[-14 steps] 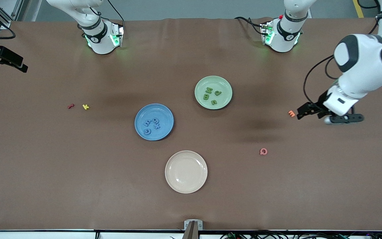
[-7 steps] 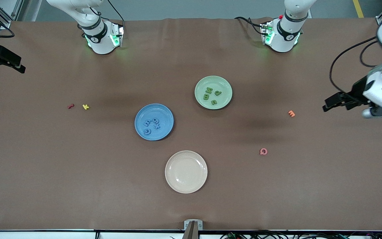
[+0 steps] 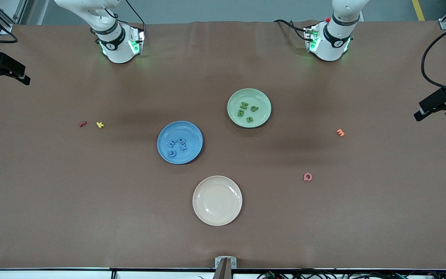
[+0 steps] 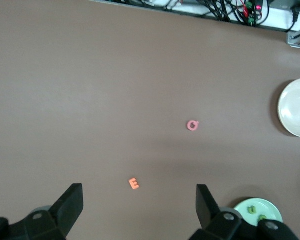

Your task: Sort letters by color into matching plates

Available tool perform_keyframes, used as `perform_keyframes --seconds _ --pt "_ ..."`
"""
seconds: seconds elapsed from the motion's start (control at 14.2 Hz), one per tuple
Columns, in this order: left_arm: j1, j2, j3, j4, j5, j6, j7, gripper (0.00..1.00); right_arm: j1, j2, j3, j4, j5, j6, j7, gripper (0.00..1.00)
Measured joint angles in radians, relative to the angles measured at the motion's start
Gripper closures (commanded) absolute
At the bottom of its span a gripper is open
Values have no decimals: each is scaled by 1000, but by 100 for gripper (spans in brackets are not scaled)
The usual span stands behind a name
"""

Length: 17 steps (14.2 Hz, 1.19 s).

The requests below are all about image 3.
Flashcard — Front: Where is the blue plate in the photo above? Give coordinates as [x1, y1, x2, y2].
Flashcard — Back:
[157, 121, 204, 165]

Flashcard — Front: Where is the brown table mat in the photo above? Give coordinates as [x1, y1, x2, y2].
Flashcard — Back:
[0, 20, 446, 270]

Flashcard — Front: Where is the green plate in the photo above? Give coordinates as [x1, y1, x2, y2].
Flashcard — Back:
[227, 88, 272, 129]

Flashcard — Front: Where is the beige plate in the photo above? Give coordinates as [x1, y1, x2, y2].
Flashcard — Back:
[192, 176, 243, 227]

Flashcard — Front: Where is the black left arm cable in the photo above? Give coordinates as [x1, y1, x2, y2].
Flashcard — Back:
[421, 25, 446, 95]

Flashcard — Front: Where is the black arm base cable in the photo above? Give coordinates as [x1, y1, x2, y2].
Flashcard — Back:
[124, 0, 146, 28]
[273, 19, 312, 42]

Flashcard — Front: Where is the black cable bundle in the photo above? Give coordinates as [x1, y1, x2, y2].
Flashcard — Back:
[257, 269, 446, 279]

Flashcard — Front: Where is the white table edge rail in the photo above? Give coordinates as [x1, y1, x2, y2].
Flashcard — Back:
[0, 269, 446, 279]

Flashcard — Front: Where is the silver camera mount bracket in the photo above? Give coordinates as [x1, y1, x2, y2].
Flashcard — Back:
[214, 256, 238, 270]

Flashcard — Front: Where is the grey camera stand pole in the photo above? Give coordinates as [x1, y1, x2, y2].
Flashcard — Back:
[212, 259, 233, 279]

